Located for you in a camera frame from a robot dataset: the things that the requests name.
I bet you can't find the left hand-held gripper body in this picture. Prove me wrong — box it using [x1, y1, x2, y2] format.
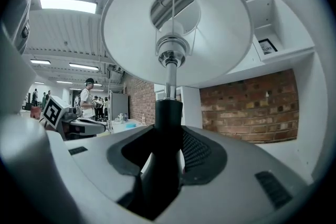
[40, 95, 85, 141]

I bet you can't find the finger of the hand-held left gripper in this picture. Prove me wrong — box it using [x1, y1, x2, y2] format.
[78, 118, 109, 136]

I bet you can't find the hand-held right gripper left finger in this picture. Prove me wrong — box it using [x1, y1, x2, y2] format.
[65, 125, 155, 202]

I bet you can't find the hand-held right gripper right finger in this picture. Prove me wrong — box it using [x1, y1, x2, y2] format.
[162, 125, 308, 224]

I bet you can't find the white table lamp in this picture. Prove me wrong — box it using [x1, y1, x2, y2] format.
[100, 0, 255, 221]

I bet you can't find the small white side table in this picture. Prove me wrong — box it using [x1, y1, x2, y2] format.
[109, 118, 148, 135]

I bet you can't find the grey metal cabinet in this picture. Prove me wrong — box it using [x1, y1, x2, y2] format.
[108, 92, 130, 122]

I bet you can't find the person's grey shirt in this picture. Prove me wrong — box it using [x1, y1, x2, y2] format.
[0, 0, 39, 113]

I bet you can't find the large rectangular ceiling light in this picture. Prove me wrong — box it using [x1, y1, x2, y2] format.
[39, 0, 98, 15]

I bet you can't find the black framed picture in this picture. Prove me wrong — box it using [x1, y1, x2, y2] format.
[258, 38, 279, 56]

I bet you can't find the white hutch shelf unit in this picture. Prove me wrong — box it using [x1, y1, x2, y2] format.
[154, 0, 331, 183]

